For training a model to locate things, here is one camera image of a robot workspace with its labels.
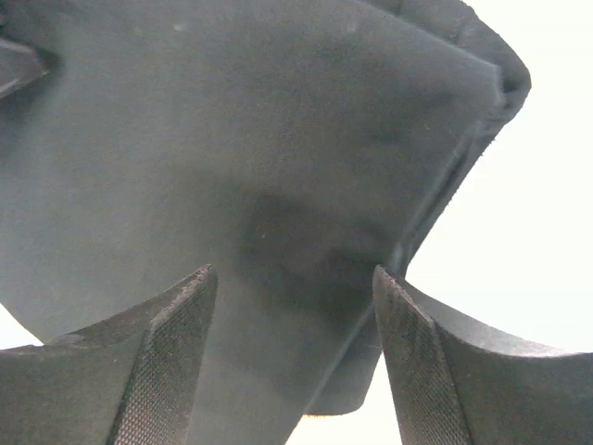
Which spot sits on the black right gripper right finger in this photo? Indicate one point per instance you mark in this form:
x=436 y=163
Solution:
x=455 y=380

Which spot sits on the black floral print t shirt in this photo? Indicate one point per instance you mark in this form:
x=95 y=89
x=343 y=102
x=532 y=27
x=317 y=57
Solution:
x=293 y=145

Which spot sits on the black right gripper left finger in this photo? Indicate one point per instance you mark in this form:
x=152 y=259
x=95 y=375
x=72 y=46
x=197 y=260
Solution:
x=129 y=379

